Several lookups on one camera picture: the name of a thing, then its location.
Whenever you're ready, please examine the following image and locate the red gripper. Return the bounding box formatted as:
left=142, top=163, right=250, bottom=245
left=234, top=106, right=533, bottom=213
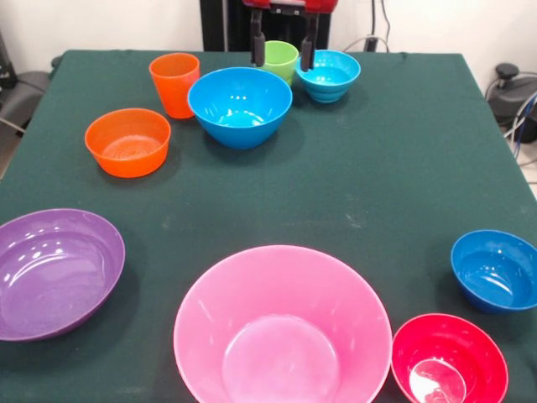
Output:
left=242, top=0, right=340, bottom=72

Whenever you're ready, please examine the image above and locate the large pink bowl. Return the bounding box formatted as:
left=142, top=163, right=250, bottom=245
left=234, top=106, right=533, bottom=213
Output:
left=173, top=244, right=394, bottom=403

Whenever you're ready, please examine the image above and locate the red bowl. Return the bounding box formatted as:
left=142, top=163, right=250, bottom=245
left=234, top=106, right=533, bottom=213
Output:
left=390, top=312, right=510, bottom=403

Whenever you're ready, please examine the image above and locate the green cup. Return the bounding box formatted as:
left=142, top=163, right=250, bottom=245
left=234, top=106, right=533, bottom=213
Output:
left=258, top=39, right=300, bottom=88

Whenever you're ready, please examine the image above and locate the small ribbed cyan bowl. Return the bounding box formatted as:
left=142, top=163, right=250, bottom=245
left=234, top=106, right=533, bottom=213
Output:
left=295, top=49, right=362, bottom=104

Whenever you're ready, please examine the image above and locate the large light blue bowl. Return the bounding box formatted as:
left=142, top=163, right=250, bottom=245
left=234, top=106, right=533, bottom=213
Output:
left=187, top=66, right=294, bottom=149

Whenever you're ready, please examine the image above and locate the orange cup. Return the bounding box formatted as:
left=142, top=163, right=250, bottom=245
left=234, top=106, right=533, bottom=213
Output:
left=149, top=52, right=201, bottom=120

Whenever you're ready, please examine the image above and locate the dark green tablecloth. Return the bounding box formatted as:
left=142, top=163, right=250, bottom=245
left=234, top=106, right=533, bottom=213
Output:
left=0, top=49, right=537, bottom=403

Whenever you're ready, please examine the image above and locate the orange bowl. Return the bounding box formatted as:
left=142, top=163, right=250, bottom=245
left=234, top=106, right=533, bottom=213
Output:
left=84, top=107, right=172, bottom=179

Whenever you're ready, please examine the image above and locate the black floor stand base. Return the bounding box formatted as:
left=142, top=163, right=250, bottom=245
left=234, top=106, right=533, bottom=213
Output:
left=0, top=31, right=54, bottom=131
left=486, top=62, right=537, bottom=127

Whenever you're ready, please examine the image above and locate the small dark blue bowl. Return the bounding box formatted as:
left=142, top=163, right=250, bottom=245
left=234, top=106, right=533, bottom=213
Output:
left=451, top=229, right=537, bottom=315

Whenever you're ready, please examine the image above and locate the purple bowl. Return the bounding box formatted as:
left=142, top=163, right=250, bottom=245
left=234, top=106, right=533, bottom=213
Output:
left=0, top=208, right=127, bottom=342

